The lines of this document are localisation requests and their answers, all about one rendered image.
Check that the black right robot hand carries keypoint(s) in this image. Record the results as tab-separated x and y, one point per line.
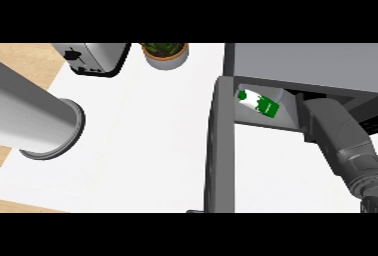
301	113

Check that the white and green milk carton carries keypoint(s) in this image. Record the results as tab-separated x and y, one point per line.
260	104

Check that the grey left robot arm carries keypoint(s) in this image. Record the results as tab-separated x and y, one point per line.
34	116

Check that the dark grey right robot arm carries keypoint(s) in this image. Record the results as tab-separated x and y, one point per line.
339	140

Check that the grey microwave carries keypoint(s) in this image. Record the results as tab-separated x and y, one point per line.
304	63

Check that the dark grey microwave door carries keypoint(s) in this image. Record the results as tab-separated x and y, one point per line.
220	146

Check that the potted green plant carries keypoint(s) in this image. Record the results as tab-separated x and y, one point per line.
165	53

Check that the silver and black toaster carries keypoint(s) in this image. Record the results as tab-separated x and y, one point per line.
96	58

